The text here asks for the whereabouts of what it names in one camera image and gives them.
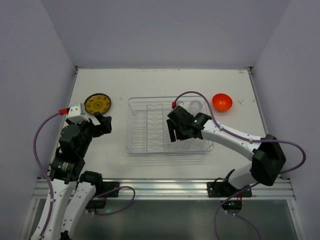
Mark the orange plastic bowl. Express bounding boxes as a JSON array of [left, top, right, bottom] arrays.
[[212, 93, 233, 112]]

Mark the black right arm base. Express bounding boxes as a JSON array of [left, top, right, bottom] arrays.
[[206, 175, 249, 198]]

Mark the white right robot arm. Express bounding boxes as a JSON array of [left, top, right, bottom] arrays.
[[166, 105, 286, 198]]

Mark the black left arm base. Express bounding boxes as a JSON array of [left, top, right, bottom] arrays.
[[101, 181, 120, 199]]

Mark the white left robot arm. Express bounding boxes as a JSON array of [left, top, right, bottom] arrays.
[[31, 112, 112, 240]]

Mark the clear plastic dish rack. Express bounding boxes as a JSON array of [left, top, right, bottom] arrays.
[[126, 96, 214, 157]]

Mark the clear glass cup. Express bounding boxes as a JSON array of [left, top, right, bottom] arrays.
[[188, 100, 203, 116], [184, 138, 211, 152]]

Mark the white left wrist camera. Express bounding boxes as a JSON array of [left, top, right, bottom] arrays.
[[66, 103, 89, 124]]

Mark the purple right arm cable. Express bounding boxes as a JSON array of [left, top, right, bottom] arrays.
[[171, 90, 307, 176]]

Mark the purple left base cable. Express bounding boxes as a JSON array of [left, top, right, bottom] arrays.
[[86, 185, 136, 217]]

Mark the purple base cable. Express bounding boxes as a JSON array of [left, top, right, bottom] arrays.
[[86, 185, 136, 217], [213, 182, 262, 240]]

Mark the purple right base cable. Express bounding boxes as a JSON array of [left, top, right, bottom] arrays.
[[213, 182, 262, 240]]

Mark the aluminium mounting rail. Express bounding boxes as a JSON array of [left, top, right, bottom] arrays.
[[32, 178, 296, 201]]

